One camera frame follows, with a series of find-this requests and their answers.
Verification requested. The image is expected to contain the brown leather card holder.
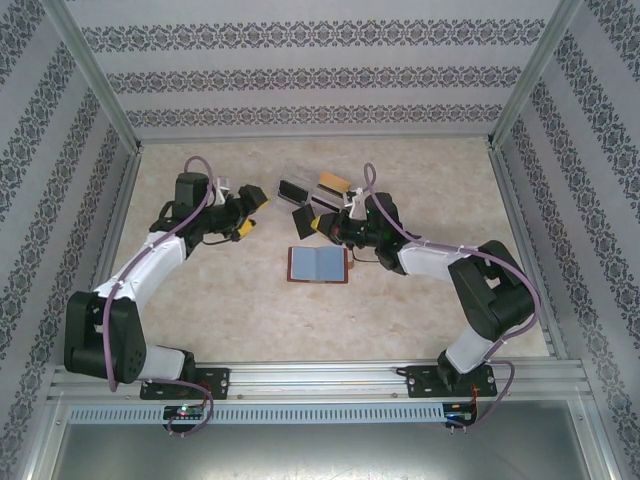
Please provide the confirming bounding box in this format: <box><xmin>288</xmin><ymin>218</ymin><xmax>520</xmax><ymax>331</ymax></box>
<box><xmin>287</xmin><ymin>245</ymin><xmax>357</xmax><ymax>285</ymax></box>

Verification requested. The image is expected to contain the silver card with stripe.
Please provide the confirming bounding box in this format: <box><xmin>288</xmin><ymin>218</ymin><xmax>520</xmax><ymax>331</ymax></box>
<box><xmin>309</xmin><ymin>192</ymin><xmax>345</xmax><ymax>214</ymax></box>

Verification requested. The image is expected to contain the clear acrylic card organizer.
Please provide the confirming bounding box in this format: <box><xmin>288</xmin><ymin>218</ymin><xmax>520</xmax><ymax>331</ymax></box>
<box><xmin>277</xmin><ymin>162</ymin><xmax>352</xmax><ymax>217</ymax></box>

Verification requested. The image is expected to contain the grey metal sheet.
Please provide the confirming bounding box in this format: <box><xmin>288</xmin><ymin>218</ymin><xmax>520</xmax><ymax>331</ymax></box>
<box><xmin>49</xmin><ymin>422</ymin><xmax>611</xmax><ymax>480</ymax></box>

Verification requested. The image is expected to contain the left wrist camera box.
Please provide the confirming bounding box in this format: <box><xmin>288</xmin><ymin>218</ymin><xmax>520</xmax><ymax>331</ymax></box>
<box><xmin>213</xmin><ymin>175</ymin><xmax>235</xmax><ymax>206</ymax></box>

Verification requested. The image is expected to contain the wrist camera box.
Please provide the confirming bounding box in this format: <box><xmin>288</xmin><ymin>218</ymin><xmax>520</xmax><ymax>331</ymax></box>
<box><xmin>213</xmin><ymin>175</ymin><xmax>235</xmax><ymax>206</ymax></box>
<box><xmin>342</xmin><ymin>188</ymin><xmax>370</xmax><ymax>221</ymax></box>

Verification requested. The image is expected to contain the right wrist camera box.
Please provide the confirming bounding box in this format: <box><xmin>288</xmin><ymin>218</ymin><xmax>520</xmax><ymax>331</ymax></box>
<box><xmin>342</xmin><ymin>188</ymin><xmax>370</xmax><ymax>221</ymax></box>

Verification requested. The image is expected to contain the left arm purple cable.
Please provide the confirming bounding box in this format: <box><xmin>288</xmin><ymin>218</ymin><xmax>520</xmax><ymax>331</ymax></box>
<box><xmin>99</xmin><ymin>155</ymin><xmax>217</xmax><ymax>437</ymax></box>

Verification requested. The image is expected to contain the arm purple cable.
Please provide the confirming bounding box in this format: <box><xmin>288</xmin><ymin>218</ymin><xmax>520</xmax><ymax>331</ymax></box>
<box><xmin>363</xmin><ymin>162</ymin><xmax>544</xmax><ymax>434</ymax></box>
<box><xmin>99</xmin><ymin>155</ymin><xmax>217</xmax><ymax>437</ymax></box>

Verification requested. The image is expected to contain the aluminium side rail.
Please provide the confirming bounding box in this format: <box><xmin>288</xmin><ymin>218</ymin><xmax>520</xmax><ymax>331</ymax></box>
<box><xmin>487</xmin><ymin>144</ymin><xmax>569</xmax><ymax>359</ymax></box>
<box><xmin>68</xmin><ymin>147</ymin><xmax>145</xmax><ymax>365</ymax></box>

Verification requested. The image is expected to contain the aluminium mounting rail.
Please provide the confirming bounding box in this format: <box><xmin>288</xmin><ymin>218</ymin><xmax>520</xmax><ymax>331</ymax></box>
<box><xmin>47</xmin><ymin>360</ymin><xmax>595</xmax><ymax>401</ymax></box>

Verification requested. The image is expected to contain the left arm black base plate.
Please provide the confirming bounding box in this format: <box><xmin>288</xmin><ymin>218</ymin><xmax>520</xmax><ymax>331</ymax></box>
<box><xmin>139</xmin><ymin>367</ymin><xmax>231</xmax><ymax>401</ymax></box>

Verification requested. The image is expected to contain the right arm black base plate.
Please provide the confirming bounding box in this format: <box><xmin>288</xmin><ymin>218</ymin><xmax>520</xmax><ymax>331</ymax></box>
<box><xmin>405</xmin><ymin>364</ymin><xmax>499</xmax><ymax>399</ymax></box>

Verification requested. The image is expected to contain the slotted grey cable duct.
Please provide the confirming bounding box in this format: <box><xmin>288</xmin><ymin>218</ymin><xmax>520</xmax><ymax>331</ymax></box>
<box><xmin>67</xmin><ymin>402</ymin><xmax>447</xmax><ymax>424</ymax></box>

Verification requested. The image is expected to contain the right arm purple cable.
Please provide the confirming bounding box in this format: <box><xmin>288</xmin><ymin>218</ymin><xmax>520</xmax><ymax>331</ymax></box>
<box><xmin>363</xmin><ymin>162</ymin><xmax>544</xmax><ymax>434</ymax></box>

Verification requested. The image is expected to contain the aluminium frame post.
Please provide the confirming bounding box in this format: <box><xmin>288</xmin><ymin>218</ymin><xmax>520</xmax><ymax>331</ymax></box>
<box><xmin>487</xmin><ymin>0</ymin><xmax>586</xmax><ymax>149</ymax></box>
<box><xmin>42</xmin><ymin>0</ymin><xmax>146</xmax><ymax>154</ymax></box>

